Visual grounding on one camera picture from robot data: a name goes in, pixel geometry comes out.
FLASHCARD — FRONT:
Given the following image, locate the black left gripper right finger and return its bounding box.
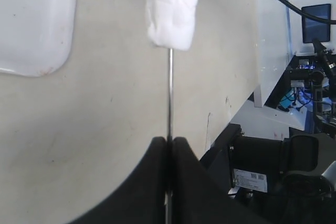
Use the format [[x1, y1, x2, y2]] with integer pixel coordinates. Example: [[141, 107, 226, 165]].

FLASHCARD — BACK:
[[172, 137, 263, 223]]

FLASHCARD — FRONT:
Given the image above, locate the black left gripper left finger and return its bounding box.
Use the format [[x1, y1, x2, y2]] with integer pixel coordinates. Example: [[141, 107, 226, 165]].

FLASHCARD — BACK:
[[72, 137, 167, 223]]

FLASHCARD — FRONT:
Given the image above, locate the white marshmallow bottom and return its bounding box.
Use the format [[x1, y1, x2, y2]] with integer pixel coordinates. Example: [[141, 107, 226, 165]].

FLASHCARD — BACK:
[[145, 0, 198, 51]]

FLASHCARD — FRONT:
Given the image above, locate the thin metal skewer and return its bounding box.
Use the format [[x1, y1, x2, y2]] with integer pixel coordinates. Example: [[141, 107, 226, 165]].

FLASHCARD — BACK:
[[165, 48, 174, 224]]

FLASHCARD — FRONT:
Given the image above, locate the black background robot equipment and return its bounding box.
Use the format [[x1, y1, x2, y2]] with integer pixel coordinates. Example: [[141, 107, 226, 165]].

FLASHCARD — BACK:
[[201, 39, 335, 223]]

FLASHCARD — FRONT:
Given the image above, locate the white background cabinet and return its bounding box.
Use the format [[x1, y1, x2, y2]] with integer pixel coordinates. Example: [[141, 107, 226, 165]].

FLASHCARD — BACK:
[[254, 0, 335, 108]]

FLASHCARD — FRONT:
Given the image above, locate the dark monitor screen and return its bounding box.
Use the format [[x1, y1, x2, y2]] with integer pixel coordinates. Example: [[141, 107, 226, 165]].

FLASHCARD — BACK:
[[302, 4, 331, 44]]

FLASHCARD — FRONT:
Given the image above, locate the white rectangular plastic tray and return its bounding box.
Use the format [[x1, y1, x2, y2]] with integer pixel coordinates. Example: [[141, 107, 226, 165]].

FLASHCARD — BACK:
[[1, 0, 76, 77]]

